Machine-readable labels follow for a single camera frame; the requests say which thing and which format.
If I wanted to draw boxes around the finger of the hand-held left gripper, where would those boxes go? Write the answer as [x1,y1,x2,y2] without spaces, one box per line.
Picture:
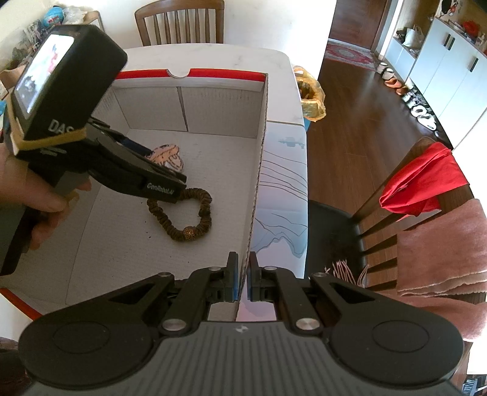
[96,136,188,199]
[88,119,157,161]

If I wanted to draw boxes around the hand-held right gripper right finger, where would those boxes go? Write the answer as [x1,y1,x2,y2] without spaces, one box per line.
[247,251,366,334]

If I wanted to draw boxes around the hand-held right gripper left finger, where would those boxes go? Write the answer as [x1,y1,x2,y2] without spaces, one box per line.
[108,251,241,336]

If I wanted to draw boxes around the pink cartoon figure patch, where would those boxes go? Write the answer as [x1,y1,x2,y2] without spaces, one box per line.
[148,143,186,174]

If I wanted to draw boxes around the brown beaded bracelet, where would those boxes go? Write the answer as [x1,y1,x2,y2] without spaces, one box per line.
[146,188,213,242]

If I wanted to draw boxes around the white cardboard box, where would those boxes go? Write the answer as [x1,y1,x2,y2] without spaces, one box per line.
[0,69,269,322]

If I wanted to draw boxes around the person's left hand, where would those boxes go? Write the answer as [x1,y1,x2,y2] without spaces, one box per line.
[0,145,93,250]

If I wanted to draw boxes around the assorted small toys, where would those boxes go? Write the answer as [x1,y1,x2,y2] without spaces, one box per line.
[11,19,52,69]

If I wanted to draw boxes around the clear plastic bag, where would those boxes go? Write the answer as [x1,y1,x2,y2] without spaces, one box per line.
[61,5,89,23]

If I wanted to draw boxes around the small globe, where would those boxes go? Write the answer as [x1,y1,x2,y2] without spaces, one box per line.
[42,5,65,27]

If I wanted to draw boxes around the wooden box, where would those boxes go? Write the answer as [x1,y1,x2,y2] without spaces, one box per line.
[0,69,18,100]

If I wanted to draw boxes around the wooden slatted chair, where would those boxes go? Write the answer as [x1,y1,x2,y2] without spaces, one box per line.
[134,0,225,47]

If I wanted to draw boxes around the wooden chair with black seat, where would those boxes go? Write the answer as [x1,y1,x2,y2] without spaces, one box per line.
[304,136,481,343]

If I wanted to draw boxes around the printed table mat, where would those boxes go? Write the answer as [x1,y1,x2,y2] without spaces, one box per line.
[238,118,309,321]

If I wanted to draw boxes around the yellow plastic bag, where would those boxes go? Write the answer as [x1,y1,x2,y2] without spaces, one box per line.
[292,65,327,122]

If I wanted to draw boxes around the pink fringed scarf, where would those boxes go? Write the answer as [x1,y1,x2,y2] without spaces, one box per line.
[323,198,487,341]

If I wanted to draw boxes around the red cloth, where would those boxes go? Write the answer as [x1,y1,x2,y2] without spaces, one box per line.
[379,143,469,217]

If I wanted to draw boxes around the red patterned rug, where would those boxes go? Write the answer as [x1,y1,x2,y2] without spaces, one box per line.
[324,40,377,71]

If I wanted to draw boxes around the dark cloth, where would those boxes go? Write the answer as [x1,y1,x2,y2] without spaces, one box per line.
[0,337,23,396]

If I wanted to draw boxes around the row of shoes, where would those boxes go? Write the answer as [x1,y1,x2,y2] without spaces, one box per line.
[375,61,438,132]

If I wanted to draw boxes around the wooden door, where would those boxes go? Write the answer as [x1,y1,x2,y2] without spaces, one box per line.
[329,0,392,50]

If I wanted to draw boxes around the white cabinet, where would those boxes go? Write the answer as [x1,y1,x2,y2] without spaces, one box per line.
[382,17,487,149]

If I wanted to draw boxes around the white handbag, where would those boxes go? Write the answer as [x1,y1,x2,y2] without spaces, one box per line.
[402,25,424,49]

